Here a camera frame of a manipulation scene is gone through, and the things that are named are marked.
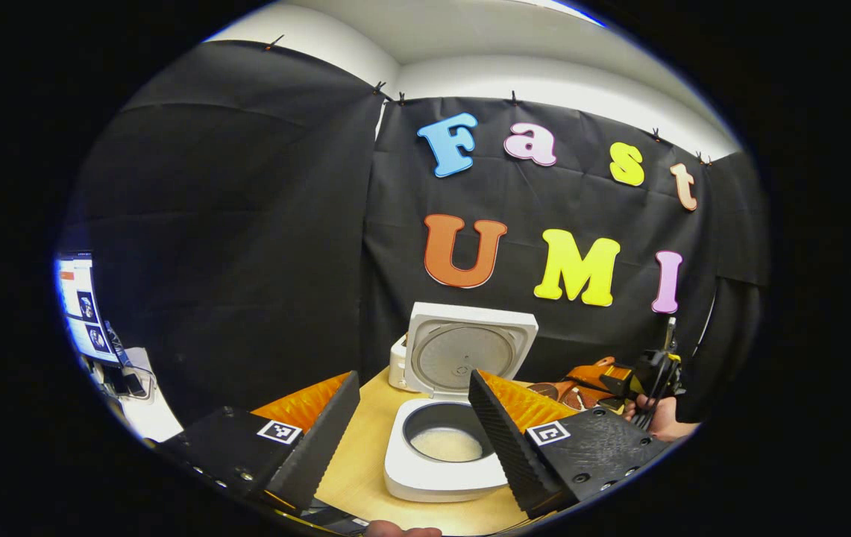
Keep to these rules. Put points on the white rice cooker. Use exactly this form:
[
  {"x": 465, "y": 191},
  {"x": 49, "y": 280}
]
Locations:
[{"x": 432, "y": 481}]

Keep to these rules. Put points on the dark desk device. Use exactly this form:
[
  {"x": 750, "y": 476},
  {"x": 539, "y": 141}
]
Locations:
[{"x": 130, "y": 377}]

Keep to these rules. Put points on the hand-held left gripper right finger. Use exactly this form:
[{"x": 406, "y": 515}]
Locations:
[{"x": 507, "y": 447}]

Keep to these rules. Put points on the black backdrop cloth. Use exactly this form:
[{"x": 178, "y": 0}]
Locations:
[{"x": 261, "y": 246}]

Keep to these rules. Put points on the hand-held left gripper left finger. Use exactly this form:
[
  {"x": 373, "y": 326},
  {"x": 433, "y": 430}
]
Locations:
[{"x": 321, "y": 440}]

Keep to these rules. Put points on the computer monitor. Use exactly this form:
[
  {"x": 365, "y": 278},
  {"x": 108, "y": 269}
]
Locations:
[{"x": 82, "y": 309}]

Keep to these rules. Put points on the white rice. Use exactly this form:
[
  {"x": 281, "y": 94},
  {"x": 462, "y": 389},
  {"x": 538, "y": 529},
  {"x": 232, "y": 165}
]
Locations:
[{"x": 446, "y": 445}]

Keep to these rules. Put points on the white toaster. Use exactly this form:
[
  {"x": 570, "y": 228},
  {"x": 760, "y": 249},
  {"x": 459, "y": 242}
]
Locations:
[{"x": 397, "y": 365}]

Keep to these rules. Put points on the white side desk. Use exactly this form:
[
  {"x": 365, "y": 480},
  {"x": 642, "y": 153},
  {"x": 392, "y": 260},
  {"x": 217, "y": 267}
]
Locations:
[{"x": 153, "y": 418}]

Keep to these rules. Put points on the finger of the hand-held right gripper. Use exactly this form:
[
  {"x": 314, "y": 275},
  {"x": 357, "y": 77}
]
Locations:
[
  {"x": 588, "y": 400},
  {"x": 600, "y": 371}
]

